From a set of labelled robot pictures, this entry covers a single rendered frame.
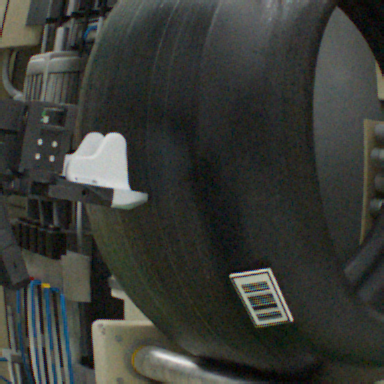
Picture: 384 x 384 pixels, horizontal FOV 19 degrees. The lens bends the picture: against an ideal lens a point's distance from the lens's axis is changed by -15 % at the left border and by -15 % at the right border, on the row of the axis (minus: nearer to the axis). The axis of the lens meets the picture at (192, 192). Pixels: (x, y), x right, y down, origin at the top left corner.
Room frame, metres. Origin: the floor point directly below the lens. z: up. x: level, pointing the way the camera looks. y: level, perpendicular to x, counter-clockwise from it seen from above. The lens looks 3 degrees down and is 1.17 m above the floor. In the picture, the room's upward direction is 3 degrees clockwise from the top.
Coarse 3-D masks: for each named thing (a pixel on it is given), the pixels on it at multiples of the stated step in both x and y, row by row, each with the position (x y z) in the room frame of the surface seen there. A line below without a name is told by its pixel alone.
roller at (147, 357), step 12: (144, 348) 1.32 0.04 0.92; (156, 348) 1.32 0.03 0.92; (132, 360) 1.32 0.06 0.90; (144, 360) 1.30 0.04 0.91; (156, 360) 1.29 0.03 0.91; (168, 360) 1.27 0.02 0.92; (180, 360) 1.26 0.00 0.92; (192, 360) 1.25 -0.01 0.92; (204, 360) 1.25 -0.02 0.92; (144, 372) 1.31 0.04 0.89; (156, 372) 1.28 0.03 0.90; (168, 372) 1.26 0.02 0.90; (180, 372) 1.24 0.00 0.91; (192, 372) 1.22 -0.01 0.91; (204, 372) 1.21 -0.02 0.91; (216, 372) 1.19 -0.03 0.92; (228, 372) 1.18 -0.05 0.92; (240, 372) 1.17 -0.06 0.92; (252, 372) 1.17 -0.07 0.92
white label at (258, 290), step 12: (240, 276) 1.01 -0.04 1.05; (252, 276) 1.01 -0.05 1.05; (264, 276) 1.00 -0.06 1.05; (240, 288) 1.02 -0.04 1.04; (252, 288) 1.01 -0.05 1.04; (264, 288) 1.01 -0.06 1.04; (276, 288) 1.00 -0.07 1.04; (252, 300) 1.02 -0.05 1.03; (264, 300) 1.01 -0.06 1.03; (276, 300) 1.01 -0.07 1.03; (252, 312) 1.03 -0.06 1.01; (264, 312) 1.02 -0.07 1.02; (276, 312) 1.02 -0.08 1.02; (288, 312) 1.01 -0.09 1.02; (264, 324) 1.03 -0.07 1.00
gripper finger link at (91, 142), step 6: (90, 138) 1.06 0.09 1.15; (96, 138) 1.07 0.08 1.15; (102, 138) 1.07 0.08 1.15; (84, 144) 1.06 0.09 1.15; (90, 144) 1.06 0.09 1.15; (96, 144) 1.07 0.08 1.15; (78, 150) 1.06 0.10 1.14; (84, 150) 1.06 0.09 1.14; (90, 150) 1.06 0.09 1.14; (66, 156) 1.05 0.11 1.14; (72, 156) 1.05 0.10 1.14; (66, 162) 1.05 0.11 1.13; (60, 174) 1.05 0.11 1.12; (78, 180) 1.05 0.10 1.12; (84, 180) 1.06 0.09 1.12; (90, 180) 1.06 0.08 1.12
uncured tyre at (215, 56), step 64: (128, 0) 1.16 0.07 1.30; (192, 0) 1.05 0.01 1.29; (256, 0) 1.01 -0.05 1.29; (320, 0) 1.03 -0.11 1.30; (128, 64) 1.10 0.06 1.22; (192, 64) 1.02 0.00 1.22; (256, 64) 1.00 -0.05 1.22; (128, 128) 1.08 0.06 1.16; (192, 128) 1.01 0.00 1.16; (256, 128) 0.99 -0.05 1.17; (192, 192) 1.02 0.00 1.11; (256, 192) 1.00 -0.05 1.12; (320, 192) 1.02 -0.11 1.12; (128, 256) 1.14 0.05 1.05; (192, 256) 1.04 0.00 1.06; (256, 256) 1.01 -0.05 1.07; (320, 256) 1.02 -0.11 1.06; (192, 320) 1.11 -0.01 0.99; (320, 320) 1.04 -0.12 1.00
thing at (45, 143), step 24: (0, 120) 0.97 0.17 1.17; (24, 120) 0.97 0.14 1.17; (48, 120) 1.00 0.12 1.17; (72, 120) 0.99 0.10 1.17; (0, 144) 0.97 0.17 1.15; (24, 144) 0.97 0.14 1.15; (48, 144) 0.99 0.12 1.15; (0, 168) 0.97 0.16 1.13; (24, 168) 0.97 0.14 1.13; (48, 168) 0.99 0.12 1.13; (24, 192) 0.97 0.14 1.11
